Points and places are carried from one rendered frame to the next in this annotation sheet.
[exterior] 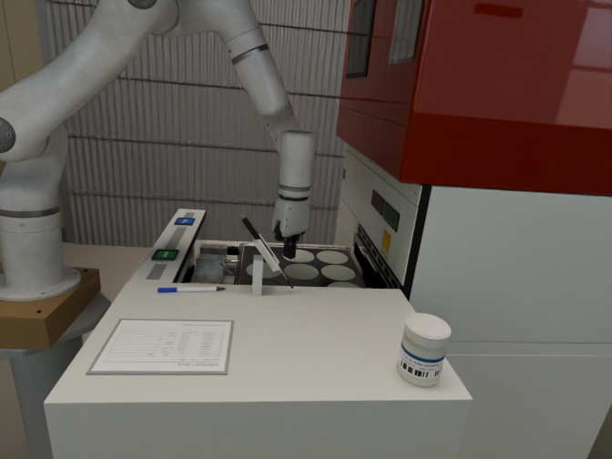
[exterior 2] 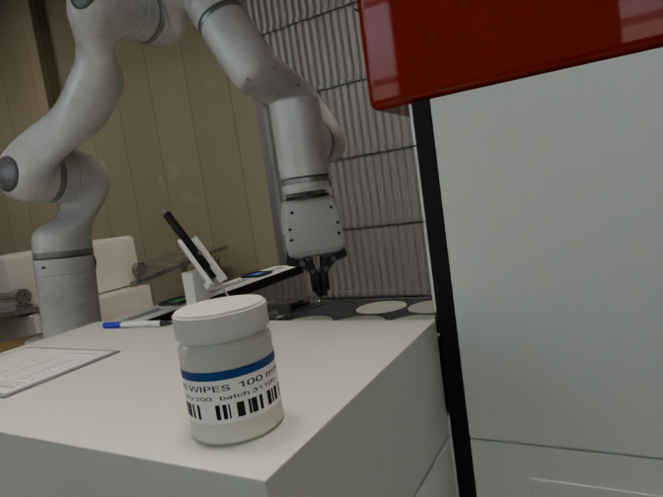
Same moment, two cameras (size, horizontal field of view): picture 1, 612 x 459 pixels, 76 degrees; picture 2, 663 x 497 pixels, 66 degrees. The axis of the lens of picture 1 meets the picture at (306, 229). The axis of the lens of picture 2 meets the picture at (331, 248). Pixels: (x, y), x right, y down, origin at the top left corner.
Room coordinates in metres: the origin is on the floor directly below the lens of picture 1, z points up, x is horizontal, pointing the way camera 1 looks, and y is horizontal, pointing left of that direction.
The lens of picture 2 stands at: (0.29, -0.51, 1.13)
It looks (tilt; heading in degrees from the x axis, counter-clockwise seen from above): 6 degrees down; 37
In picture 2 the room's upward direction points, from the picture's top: 8 degrees counter-clockwise
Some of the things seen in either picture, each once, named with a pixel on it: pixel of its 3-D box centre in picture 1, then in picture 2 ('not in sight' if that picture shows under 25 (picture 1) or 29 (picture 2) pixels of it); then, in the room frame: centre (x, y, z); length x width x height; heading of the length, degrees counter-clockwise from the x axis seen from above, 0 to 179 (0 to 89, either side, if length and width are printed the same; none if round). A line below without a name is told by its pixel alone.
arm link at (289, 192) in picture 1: (294, 189); (307, 186); (0.97, 0.04, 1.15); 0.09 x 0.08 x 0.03; 139
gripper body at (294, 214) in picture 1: (292, 212); (311, 222); (0.97, 0.04, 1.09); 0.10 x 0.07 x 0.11; 139
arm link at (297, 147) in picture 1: (296, 158); (300, 138); (0.98, 0.04, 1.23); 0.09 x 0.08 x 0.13; 6
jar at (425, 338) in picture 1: (423, 349); (229, 365); (0.54, -0.21, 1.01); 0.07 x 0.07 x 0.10
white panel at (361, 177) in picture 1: (366, 214); (500, 230); (1.24, -0.20, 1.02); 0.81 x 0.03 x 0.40; 7
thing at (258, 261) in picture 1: (265, 265); (203, 282); (0.76, 0.08, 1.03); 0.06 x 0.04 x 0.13; 97
